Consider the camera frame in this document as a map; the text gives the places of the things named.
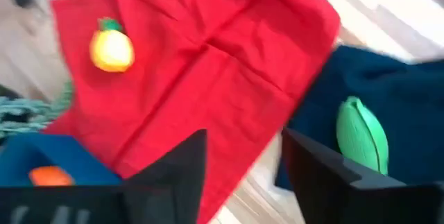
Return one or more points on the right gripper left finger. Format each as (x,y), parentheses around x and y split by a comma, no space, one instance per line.
(166,189)

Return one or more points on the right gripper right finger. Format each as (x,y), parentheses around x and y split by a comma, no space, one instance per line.
(329,193)

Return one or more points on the green toy pea pod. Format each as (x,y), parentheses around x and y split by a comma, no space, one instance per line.
(360,134)

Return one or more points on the orange toy carrot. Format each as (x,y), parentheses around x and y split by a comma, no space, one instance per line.
(50,177)

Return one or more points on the yellow toy pepper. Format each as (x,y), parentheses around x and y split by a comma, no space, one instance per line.
(111,50)

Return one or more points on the teal plastic tupperware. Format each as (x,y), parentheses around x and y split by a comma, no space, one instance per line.
(76,154)

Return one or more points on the navy blue cloth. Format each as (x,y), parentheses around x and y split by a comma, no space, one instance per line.
(409,113)

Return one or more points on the red cloth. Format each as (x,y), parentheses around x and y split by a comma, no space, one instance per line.
(208,78)

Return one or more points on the potted succulent plant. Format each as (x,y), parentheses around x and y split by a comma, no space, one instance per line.
(21,113)

